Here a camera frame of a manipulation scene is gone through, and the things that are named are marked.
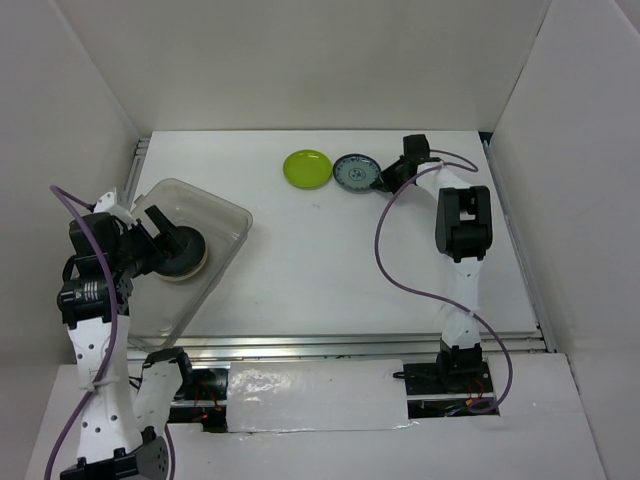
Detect blue patterned plate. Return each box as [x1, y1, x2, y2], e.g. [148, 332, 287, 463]
[332, 153, 381, 193]

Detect yellow brown patterned plate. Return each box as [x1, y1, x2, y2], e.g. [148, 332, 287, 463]
[157, 265, 203, 282]

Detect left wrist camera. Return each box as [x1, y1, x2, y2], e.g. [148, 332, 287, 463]
[93, 188, 135, 226]

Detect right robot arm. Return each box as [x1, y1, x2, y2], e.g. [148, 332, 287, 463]
[372, 134, 493, 392]

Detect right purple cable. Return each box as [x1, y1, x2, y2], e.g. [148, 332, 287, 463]
[374, 148, 516, 415]

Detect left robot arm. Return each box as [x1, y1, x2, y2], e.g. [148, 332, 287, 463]
[52, 206, 198, 479]

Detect black plate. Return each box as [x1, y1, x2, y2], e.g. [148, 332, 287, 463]
[155, 226, 207, 275]

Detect clear plastic bin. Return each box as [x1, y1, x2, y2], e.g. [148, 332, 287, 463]
[60, 177, 254, 350]

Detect green plate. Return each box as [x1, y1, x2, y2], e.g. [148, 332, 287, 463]
[283, 149, 333, 190]

